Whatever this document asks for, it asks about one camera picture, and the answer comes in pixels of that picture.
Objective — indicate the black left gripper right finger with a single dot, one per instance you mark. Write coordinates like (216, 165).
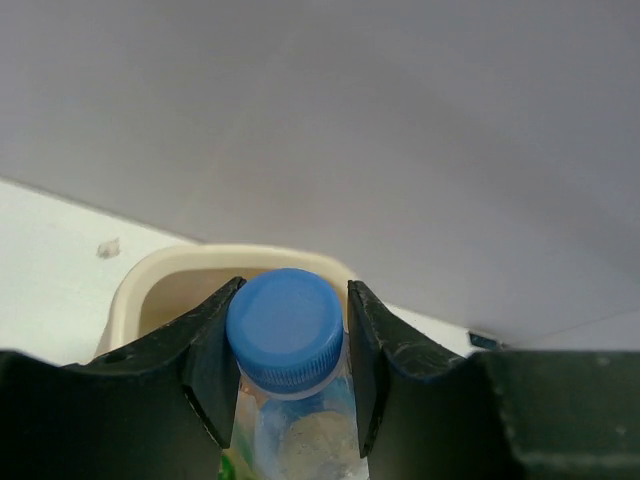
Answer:
(424, 412)

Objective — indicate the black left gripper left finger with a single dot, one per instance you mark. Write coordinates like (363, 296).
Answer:
(160, 407)

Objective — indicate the green plastic bottle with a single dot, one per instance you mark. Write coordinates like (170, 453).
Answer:
(227, 469)

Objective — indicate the blue label water bottle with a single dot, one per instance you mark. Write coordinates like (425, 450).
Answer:
(296, 402)

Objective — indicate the cream plastic bin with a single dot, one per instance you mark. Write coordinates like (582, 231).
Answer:
(172, 281)

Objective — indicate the blue sticker right corner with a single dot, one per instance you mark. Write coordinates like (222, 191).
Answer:
(484, 342)

